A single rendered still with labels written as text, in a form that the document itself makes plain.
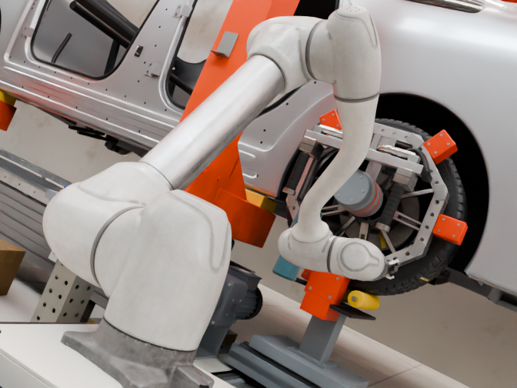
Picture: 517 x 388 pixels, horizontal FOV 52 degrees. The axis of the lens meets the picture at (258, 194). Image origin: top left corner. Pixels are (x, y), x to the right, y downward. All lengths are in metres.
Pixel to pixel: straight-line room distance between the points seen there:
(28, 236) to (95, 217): 1.46
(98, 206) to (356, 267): 0.70
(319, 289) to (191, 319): 1.16
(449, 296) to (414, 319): 0.41
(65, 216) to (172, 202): 0.22
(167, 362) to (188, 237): 0.18
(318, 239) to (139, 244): 0.72
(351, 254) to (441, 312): 4.17
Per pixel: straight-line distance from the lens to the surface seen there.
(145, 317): 0.79
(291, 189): 1.78
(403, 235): 2.14
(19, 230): 2.40
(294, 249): 1.46
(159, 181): 0.98
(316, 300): 1.92
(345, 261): 1.38
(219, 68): 1.89
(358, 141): 1.24
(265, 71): 1.16
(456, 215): 1.95
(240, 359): 2.07
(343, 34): 1.14
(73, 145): 8.08
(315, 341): 2.09
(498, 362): 5.50
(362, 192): 1.78
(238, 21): 1.94
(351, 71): 1.15
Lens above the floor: 0.62
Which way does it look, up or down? 3 degrees up
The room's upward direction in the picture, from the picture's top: 23 degrees clockwise
